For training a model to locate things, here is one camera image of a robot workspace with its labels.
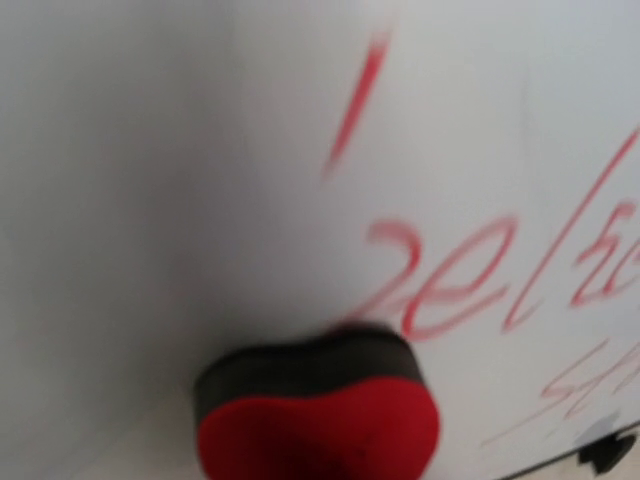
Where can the white whiteboard black frame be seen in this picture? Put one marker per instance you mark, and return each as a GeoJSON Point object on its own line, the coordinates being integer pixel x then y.
{"type": "Point", "coordinates": [184, 179]}

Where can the red black whiteboard eraser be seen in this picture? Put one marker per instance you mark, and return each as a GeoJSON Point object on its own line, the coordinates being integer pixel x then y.
{"type": "Point", "coordinates": [347, 404]}

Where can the black whiteboard stand foot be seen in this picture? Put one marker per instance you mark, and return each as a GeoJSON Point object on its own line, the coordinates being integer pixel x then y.
{"type": "Point", "coordinates": [604, 455]}

